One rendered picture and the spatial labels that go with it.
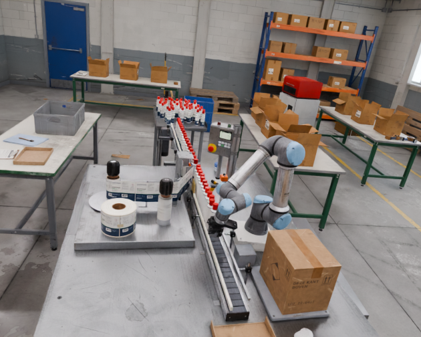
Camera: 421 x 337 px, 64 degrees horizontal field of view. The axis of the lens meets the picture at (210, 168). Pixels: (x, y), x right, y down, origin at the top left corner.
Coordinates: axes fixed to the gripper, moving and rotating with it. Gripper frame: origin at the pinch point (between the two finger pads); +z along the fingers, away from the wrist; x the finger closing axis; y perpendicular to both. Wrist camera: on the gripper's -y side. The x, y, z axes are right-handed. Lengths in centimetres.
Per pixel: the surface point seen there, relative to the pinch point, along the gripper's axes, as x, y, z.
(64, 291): 30, 78, -5
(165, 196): -24.0, 28.9, -2.3
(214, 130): -60, -1, -24
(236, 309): 47, 1, -21
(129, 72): -503, 56, 291
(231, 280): 30.4, -1.6, -11.3
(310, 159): -121, -137, 78
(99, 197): -42, 69, 29
